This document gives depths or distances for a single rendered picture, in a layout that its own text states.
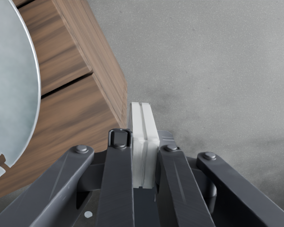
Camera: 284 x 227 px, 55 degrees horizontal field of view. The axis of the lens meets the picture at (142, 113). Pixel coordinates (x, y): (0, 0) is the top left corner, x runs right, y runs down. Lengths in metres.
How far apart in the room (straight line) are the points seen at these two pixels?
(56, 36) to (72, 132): 0.11
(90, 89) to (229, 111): 0.48
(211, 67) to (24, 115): 0.50
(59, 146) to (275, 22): 0.58
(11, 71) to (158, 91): 0.45
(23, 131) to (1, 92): 0.05
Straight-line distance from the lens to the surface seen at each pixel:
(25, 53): 0.30
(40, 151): 0.37
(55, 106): 0.34
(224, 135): 0.77
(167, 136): 0.17
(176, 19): 0.67
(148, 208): 0.63
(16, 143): 0.33
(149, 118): 0.17
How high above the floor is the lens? 0.66
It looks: 72 degrees down
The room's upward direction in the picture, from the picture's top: 172 degrees clockwise
